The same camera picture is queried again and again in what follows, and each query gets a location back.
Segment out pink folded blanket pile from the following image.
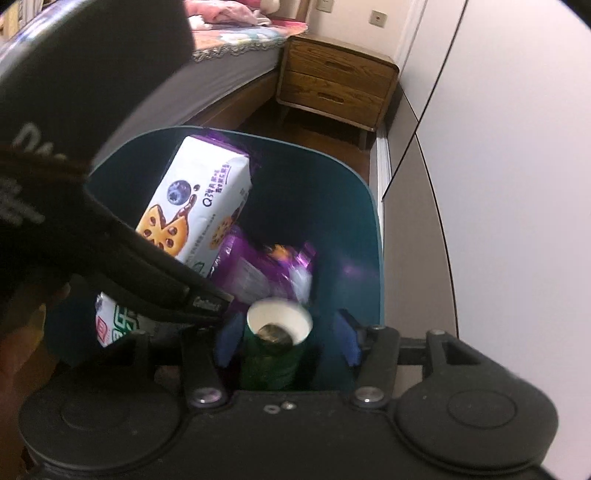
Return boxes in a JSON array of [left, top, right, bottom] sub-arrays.
[[184, 0, 280, 26]]

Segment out white wardrobe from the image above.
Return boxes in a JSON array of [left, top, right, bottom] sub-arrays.
[[382, 1, 590, 479]]

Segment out person left hand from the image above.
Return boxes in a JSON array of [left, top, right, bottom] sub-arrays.
[[1, 283, 70, 470]]

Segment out green white red package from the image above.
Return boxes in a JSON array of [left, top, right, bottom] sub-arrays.
[[95, 293, 140, 347]]

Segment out bed with floral cover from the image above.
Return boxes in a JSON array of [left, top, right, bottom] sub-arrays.
[[91, 0, 310, 163]]

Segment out green cylindrical snack can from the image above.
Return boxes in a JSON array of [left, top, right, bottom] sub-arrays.
[[242, 298, 314, 391]]

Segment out beige wall switch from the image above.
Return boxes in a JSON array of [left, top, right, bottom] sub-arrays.
[[317, 0, 334, 13]]

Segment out dark teal trash bin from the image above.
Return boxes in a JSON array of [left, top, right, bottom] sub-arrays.
[[89, 127, 384, 391]]

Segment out beige wall socket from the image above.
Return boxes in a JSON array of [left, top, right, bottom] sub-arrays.
[[369, 10, 388, 28]]

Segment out wooden nightstand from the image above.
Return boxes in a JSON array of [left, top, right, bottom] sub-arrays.
[[276, 34, 400, 149]]

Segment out white blueberry cookie box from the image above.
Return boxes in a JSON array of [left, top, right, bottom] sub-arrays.
[[136, 136, 252, 277]]

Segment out purple white snack package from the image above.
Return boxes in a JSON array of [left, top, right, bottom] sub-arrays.
[[209, 227, 315, 308]]

